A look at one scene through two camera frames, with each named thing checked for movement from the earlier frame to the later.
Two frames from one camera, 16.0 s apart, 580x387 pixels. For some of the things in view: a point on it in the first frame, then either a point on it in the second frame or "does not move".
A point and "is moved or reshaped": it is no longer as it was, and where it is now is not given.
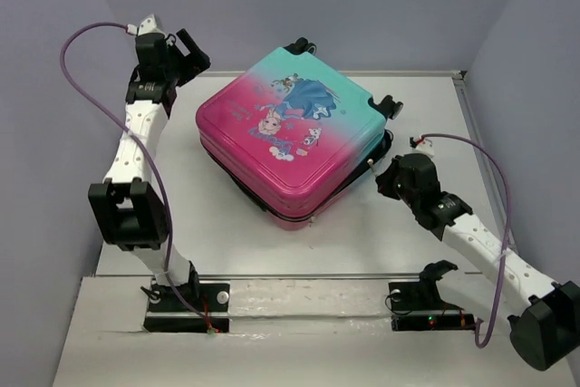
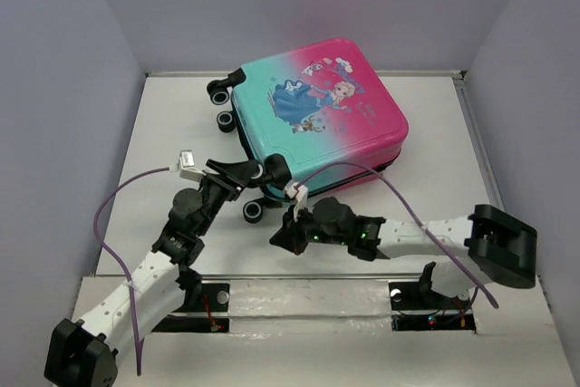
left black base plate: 177,309 does not move
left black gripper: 197,62 → 237,177
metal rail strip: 331,276 does not move
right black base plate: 418,305 does not move
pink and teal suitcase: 293,133 is moved or reshaped
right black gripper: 384,179 → 291,233
